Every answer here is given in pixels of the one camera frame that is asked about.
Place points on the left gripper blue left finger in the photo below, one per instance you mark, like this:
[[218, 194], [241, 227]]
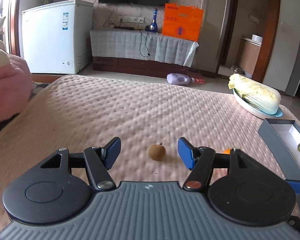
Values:
[[98, 160]]

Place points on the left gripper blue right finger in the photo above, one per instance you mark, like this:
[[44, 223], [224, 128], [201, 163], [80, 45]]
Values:
[[199, 160]]

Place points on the yellow-orange round orange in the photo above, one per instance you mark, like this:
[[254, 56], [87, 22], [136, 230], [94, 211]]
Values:
[[227, 151]]

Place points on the brown kiwi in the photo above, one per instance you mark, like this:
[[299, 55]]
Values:
[[156, 152]]

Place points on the wooden kitchen cabinet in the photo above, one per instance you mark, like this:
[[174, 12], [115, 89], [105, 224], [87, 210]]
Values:
[[247, 55]]

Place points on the grey white shallow box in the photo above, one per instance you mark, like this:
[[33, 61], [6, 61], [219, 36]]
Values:
[[282, 138]]

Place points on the pink quilted table cover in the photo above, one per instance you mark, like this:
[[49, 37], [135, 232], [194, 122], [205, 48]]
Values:
[[77, 112]]

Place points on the purple detergent bottle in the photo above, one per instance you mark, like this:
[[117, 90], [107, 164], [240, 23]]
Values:
[[179, 79]]

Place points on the napa cabbage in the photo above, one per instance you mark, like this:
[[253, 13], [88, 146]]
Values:
[[259, 96]]

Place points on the dark wood TV cabinet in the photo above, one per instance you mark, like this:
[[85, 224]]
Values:
[[141, 67]]

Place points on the pink plush toy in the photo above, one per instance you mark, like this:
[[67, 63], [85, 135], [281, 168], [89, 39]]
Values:
[[15, 84]]

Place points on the white patterned cabinet cloth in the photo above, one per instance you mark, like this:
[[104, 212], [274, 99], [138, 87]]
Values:
[[142, 45]]

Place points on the white chest freezer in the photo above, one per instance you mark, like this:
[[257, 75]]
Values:
[[55, 37]]

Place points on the orange paper gift bag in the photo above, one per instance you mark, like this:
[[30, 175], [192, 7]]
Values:
[[182, 21]]

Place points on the blue glass bottle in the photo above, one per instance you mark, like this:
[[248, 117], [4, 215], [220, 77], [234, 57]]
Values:
[[153, 27]]

